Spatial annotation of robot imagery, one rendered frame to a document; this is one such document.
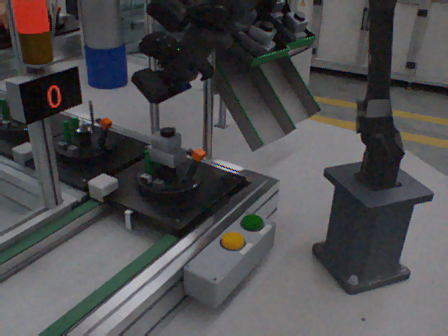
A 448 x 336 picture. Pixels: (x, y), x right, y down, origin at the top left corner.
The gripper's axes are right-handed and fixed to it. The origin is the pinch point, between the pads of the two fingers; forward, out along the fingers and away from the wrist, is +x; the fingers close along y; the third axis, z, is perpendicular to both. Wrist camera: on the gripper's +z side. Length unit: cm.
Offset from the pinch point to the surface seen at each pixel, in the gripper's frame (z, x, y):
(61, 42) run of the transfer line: 78, 89, -69
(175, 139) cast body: -7.9, 5.9, -0.1
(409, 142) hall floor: -73, 92, -273
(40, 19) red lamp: 16.3, -7.2, 19.2
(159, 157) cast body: -8.4, 10.5, 2.2
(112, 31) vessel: 51, 52, -58
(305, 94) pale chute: -15, 4, -48
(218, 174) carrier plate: -18.1, 11.7, -9.4
